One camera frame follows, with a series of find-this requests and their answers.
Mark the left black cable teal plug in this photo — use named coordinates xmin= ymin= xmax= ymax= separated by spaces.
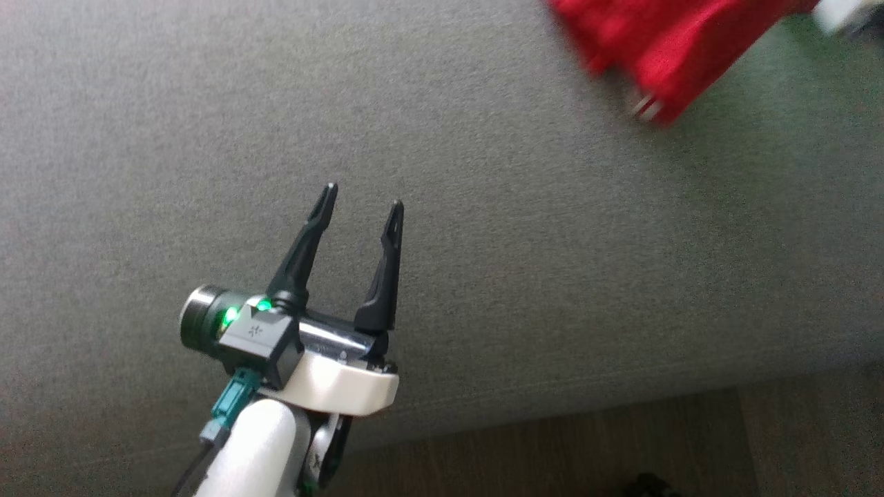
xmin=173 ymin=368 xmax=262 ymax=497

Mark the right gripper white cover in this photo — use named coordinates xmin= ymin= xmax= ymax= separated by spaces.
xmin=811 ymin=0 xmax=884 ymax=39

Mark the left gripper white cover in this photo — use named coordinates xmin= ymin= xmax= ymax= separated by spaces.
xmin=181 ymin=183 xmax=405 ymax=416

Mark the grey sofa seat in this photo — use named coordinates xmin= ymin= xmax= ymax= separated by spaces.
xmin=0 ymin=0 xmax=884 ymax=484

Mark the red basketball jersey white trim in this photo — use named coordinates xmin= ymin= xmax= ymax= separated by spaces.
xmin=549 ymin=0 xmax=820 ymax=128

